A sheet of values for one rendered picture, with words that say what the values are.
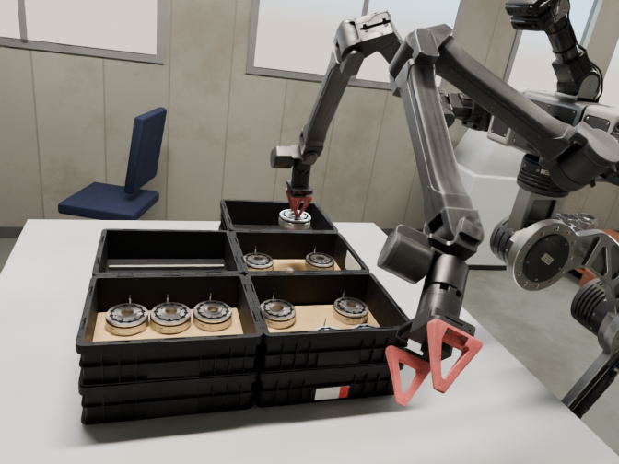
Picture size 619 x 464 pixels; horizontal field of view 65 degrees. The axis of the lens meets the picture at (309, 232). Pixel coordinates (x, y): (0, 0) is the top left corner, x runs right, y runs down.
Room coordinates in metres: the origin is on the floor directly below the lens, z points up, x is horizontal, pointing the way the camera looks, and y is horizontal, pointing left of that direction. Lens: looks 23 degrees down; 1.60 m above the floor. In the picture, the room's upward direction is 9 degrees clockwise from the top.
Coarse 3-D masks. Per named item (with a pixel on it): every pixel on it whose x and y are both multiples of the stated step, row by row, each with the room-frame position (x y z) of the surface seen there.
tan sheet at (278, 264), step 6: (276, 264) 1.49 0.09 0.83; (282, 264) 1.50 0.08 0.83; (288, 264) 1.51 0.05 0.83; (294, 264) 1.51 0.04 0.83; (300, 264) 1.52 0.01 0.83; (336, 264) 1.57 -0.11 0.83; (276, 270) 1.45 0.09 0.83; (282, 270) 1.46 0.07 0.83; (294, 270) 1.47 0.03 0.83; (300, 270) 1.48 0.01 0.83; (306, 270) 1.49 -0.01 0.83
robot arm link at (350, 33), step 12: (384, 12) 1.21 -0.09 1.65; (348, 24) 1.21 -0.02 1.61; (360, 24) 1.20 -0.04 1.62; (372, 24) 1.19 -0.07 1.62; (384, 24) 1.19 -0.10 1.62; (336, 36) 1.22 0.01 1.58; (348, 36) 1.18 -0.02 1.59; (360, 36) 1.17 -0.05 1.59; (372, 36) 1.16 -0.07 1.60; (384, 36) 1.16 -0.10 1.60; (396, 36) 1.17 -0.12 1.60; (348, 48) 1.16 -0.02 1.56; (360, 48) 1.17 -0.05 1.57; (372, 48) 1.18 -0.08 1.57; (384, 48) 1.19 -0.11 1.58; (396, 48) 1.21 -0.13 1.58
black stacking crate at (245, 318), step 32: (96, 288) 1.06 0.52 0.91; (128, 288) 1.10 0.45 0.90; (160, 288) 1.13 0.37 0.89; (192, 288) 1.15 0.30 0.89; (224, 288) 1.18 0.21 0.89; (96, 320) 1.04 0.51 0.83; (160, 352) 0.87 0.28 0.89; (192, 352) 0.89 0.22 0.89; (224, 352) 0.92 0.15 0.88; (256, 352) 0.95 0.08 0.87; (96, 384) 0.81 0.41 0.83
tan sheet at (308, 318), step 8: (296, 312) 1.21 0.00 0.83; (304, 312) 1.22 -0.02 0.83; (312, 312) 1.23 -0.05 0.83; (320, 312) 1.23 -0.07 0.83; (328, 312) 1.24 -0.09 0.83; (368, 312) 1.27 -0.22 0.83; (296, 320) 1.17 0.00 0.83; (304, 320) 1.18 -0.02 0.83; (312, 320) 1.18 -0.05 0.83; (320, 320) 1.19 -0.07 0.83; (328, 320) 1.19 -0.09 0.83; (336, 320) 1.20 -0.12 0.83; (368, 320) 1.23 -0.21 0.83; (272, 328) 1.12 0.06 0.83; (288, 328) 1.13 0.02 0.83; (296, 328) 1.13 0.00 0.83; (304, 328) 1.14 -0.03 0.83; (312, 328) 1.15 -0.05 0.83; (344, 328) 1.17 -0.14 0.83
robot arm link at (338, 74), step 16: (336, 48) 1.24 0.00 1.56; (352, 48) 1.16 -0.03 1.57; (336, 64) 1.20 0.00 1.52; (352, 64) 1.17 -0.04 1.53; (336, 80) 1.24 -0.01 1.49; (320, 96) 1.29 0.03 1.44; (336, 96) 1.28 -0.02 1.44; (320, 112) 1.31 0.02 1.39; (304, 128) 1.40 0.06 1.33; (320, 128) 1.35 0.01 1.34; (304, 144) 1.38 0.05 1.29; (320, 144) 1.38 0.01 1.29
